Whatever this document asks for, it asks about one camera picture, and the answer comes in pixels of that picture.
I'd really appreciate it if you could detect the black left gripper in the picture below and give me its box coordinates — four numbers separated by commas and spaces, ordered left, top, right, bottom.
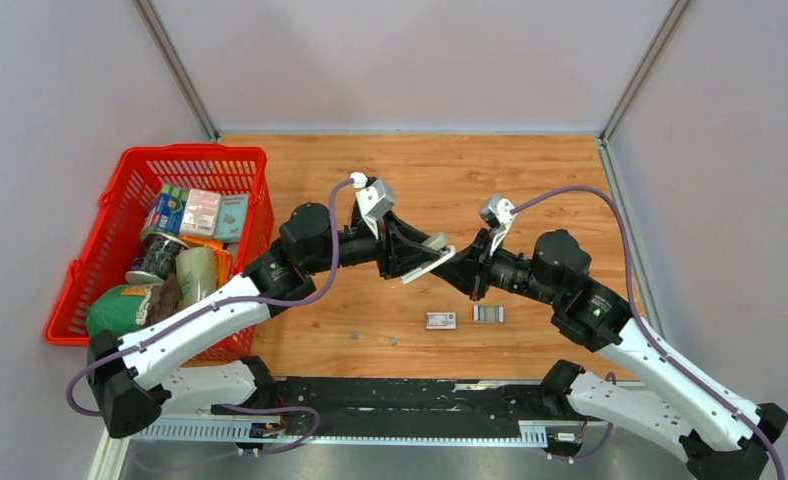
311, 215, 444, 286

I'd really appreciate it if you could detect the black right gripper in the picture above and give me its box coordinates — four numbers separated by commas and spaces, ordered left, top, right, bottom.
428, 229, 557, 307

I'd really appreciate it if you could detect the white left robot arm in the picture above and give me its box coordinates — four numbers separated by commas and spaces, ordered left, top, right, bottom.
81, 203, 455, 439

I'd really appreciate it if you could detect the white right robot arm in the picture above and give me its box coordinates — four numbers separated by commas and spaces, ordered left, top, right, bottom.
433, 229, 788, 479

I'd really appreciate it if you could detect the red white staple box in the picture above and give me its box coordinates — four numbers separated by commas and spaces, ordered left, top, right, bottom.
426, 312, 457, 330

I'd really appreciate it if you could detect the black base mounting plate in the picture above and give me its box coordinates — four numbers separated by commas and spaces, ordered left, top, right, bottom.
242, 377, 583, 439

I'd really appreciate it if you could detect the teal sponge pack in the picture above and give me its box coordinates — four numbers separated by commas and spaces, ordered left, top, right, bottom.
213, 194, 249, 243

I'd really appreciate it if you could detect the pink sponge pack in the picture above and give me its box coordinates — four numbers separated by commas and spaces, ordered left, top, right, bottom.
179, 188, 222, 238

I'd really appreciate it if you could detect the blue green scrubber pack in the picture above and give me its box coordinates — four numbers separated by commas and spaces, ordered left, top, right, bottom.
139, 184, 188, 240

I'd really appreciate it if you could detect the dark glass jar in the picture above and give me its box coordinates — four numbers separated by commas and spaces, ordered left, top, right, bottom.
124, 233, 189, 285

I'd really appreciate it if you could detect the green snack bag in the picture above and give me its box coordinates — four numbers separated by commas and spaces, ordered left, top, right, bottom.
86, 283, 161, 338

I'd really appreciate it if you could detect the red plastic shopping basket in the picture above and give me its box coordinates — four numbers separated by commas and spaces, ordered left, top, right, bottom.
44, 143, 274, 347

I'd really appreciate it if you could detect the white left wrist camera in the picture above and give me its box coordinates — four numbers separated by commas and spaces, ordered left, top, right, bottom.
350, 171, 397, 239

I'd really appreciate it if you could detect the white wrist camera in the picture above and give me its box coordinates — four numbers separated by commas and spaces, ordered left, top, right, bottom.
350, 171, 397, 239
478, 194, 516, 256

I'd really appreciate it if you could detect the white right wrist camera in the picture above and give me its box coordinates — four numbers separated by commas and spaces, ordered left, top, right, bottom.
478, 194, 516, 256

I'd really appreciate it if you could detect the aluminium slotted cable rail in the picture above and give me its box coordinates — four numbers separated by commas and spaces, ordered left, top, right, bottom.
132, 417, 548, 448

